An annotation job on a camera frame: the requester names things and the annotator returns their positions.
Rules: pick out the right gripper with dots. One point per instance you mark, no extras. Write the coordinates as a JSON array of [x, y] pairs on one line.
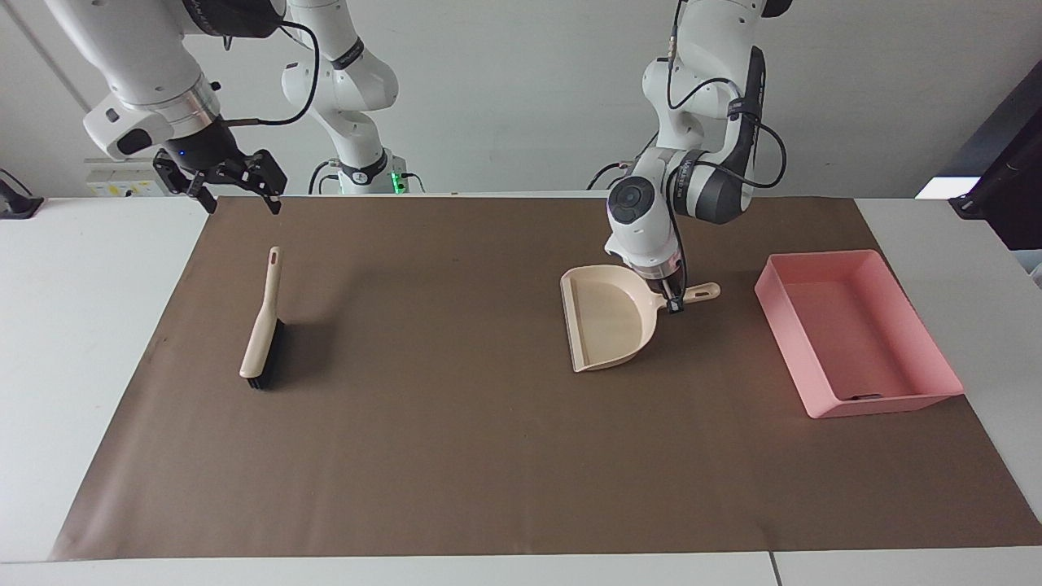
[[203, 146]]

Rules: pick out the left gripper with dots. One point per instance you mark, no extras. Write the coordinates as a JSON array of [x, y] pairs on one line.
[[663, 279]]

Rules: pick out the beige plastic dustpan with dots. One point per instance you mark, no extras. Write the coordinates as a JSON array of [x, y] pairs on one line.
[[606, 317]]

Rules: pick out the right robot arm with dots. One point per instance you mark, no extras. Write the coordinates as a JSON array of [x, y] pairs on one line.
[[146, 65]]

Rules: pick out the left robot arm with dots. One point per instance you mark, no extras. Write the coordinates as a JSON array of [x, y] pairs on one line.
[[651, 220]]

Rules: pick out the pink plastic bin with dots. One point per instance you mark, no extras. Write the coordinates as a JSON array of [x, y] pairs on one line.
[[863, 334]]

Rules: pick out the beige brush with black bristles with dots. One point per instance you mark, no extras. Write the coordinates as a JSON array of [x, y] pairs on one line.
[[262, 325]]

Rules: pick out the black stand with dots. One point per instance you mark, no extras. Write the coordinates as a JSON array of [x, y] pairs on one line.
[[1005, 187], [16, 203]]

